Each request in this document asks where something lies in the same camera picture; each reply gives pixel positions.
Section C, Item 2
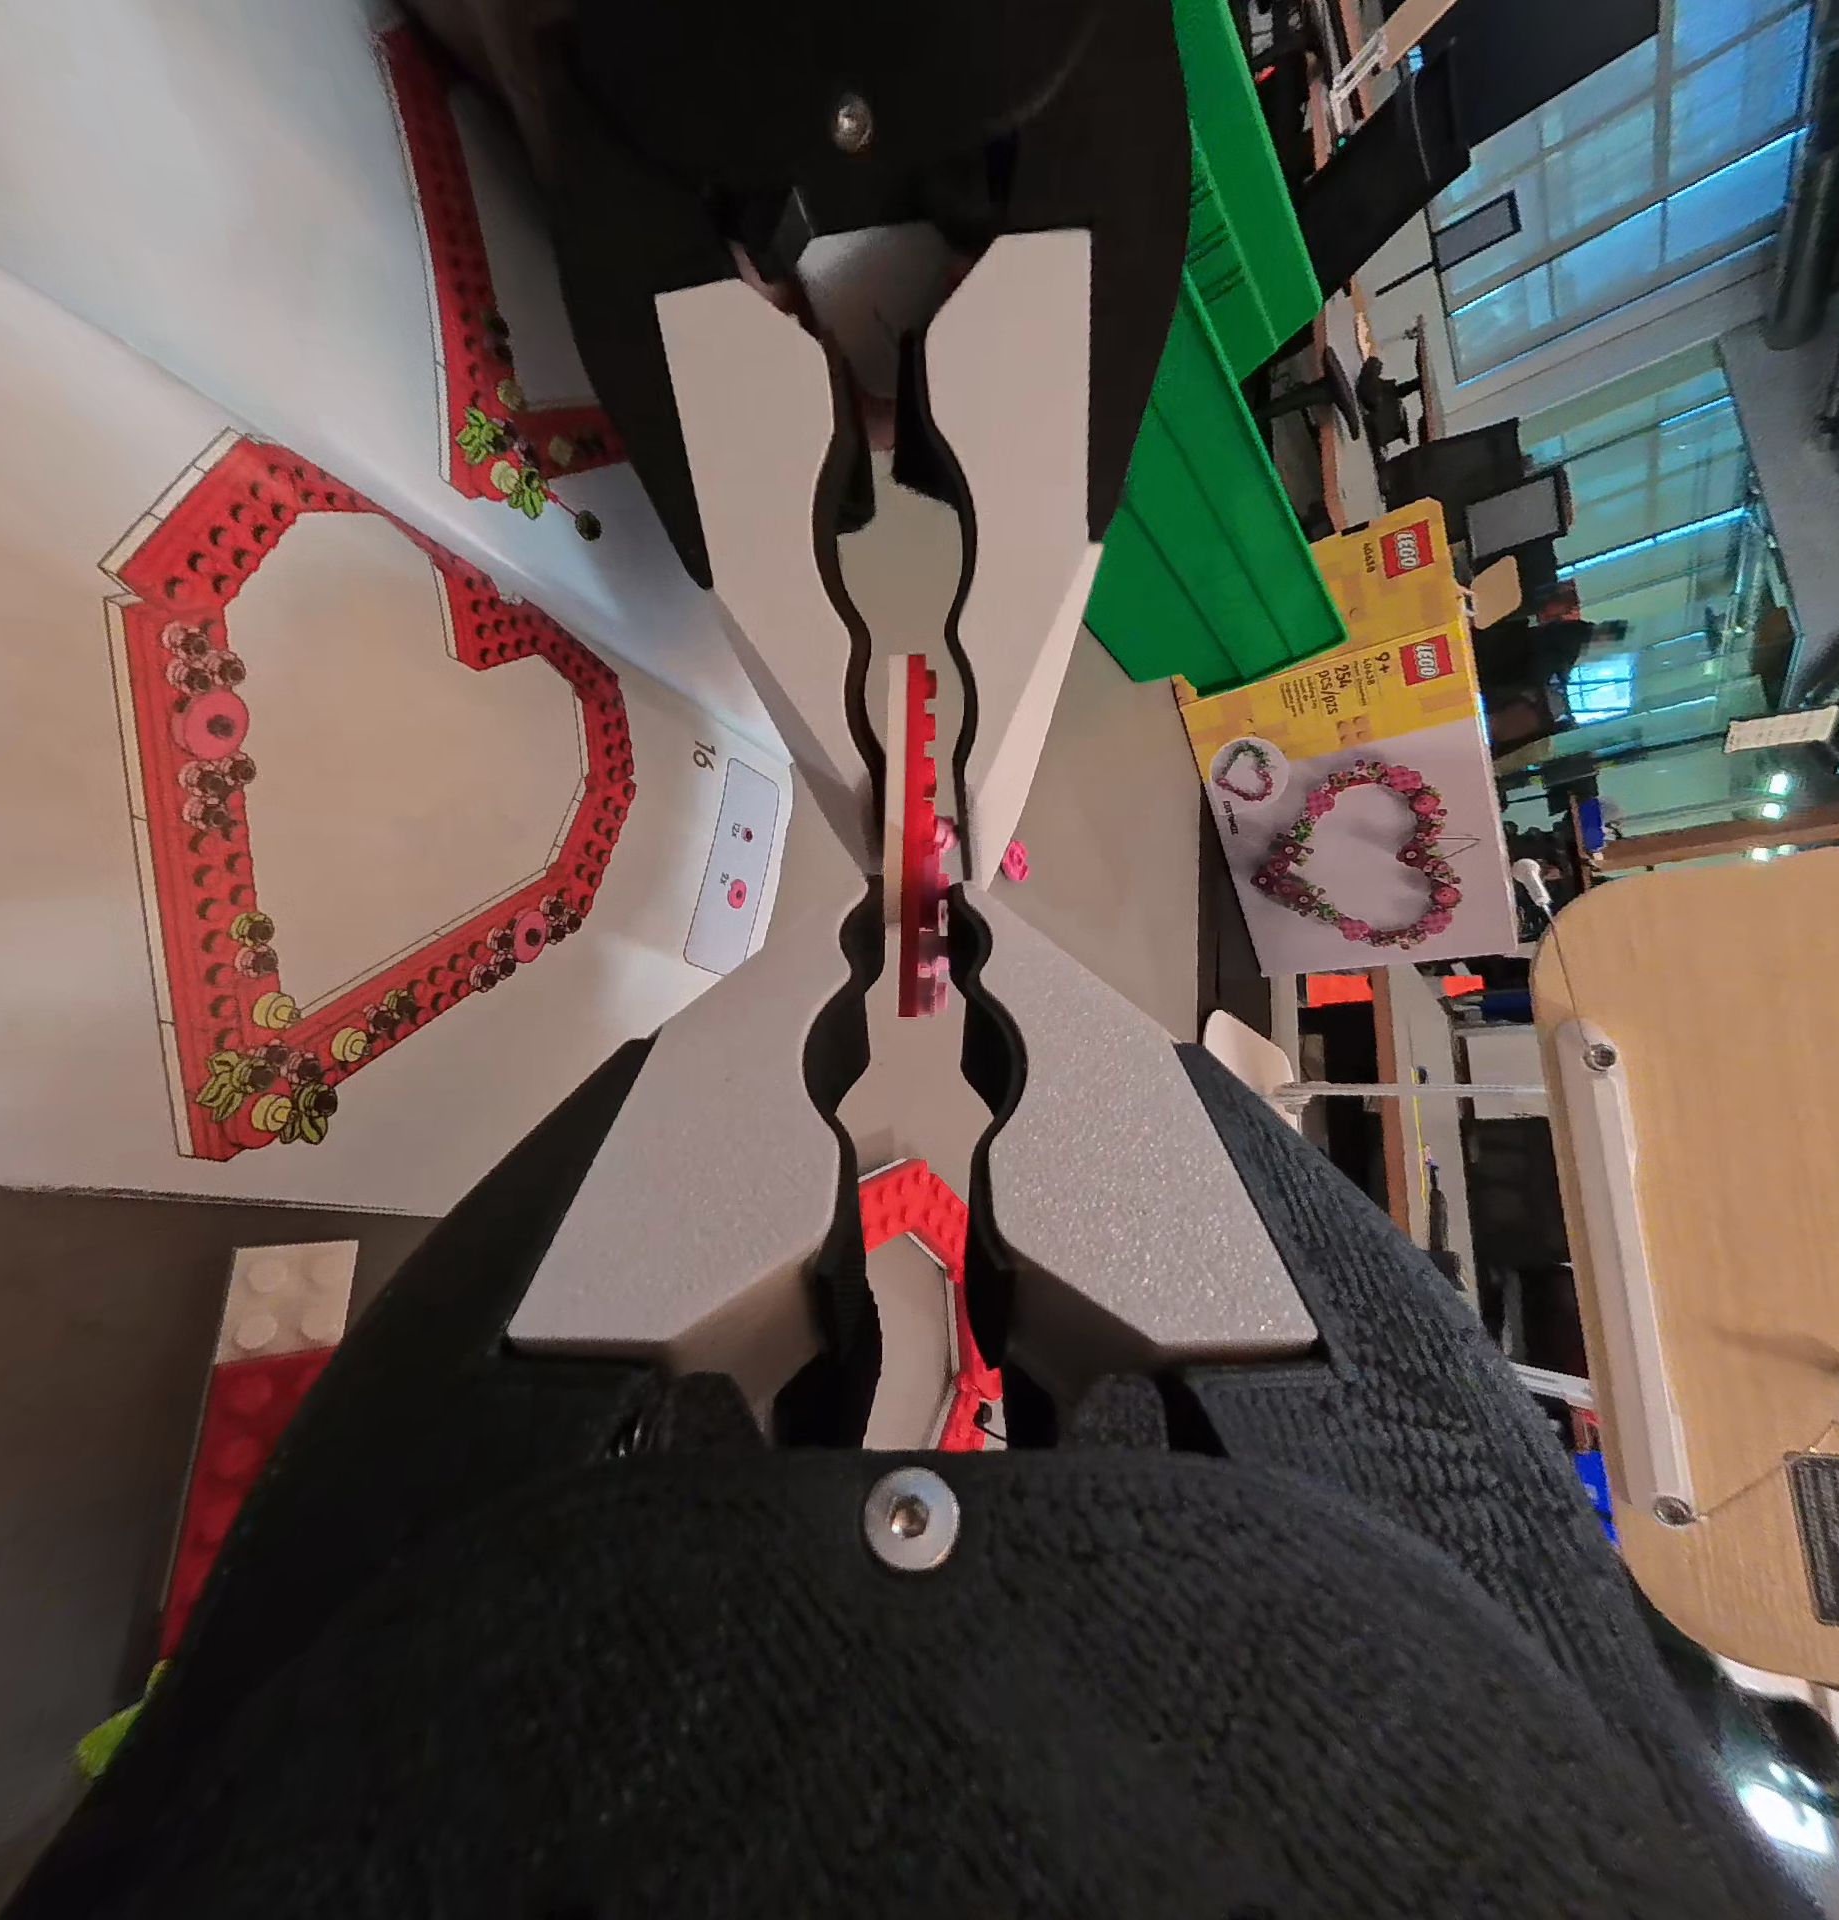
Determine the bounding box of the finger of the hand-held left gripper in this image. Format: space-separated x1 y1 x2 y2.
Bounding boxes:
895 230 1103 880
654 276 886 875

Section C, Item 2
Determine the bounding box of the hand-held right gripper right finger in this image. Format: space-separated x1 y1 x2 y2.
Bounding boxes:
949 883 1320 1445

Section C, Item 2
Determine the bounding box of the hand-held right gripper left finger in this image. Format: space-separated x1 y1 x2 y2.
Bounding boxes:
504 876 878 1450

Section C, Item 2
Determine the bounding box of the red and white lego segment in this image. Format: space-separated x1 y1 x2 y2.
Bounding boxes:
885 649 968 1025

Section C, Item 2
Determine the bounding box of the yellow lego set box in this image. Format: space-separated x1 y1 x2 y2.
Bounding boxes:
1170 500 1530 985

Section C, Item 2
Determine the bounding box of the lego instruction booklet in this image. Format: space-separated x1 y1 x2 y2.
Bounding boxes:
0 0 801 1219

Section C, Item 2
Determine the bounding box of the small red white lego block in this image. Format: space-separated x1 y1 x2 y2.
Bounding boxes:
158 1244 362 1659

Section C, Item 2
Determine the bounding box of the lime green lego piece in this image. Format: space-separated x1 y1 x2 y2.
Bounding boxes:
75 1655 173 1783

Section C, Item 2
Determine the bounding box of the white plastic object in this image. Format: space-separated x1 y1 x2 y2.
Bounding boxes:
1199 1010 1305 1120

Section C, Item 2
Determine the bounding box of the green plastic bin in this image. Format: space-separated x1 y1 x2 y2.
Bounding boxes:
1080 0 1347 694

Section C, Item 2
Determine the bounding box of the black office chair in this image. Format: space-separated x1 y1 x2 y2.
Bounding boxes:
1346 320 1446 452

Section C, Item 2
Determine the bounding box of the black monitor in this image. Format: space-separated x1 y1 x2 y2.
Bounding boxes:
1464 466 1578 570

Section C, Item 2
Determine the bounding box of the light wooden board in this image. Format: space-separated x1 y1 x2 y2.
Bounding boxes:
1530 859 1839 1700

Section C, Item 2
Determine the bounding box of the black label plate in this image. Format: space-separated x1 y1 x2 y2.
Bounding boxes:
1784 1454 1839 1633

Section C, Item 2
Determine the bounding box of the red lego heart frame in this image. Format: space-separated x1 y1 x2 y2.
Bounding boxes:
854 1162 1004 1455

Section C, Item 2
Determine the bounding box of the white metal bracket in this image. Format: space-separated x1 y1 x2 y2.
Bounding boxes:
1551 1018 1704 1530

